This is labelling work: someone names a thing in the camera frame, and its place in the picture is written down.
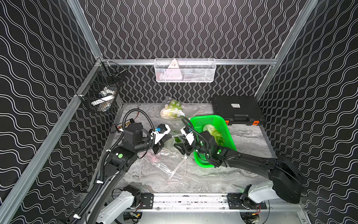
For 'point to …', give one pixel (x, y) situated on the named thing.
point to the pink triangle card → (173, 72)
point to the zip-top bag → (169, 164)
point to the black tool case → (238, 110)
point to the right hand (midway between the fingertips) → (178, 138)
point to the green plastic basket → (219, 122)
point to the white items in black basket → (106, 95)
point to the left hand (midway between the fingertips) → (169, 133)
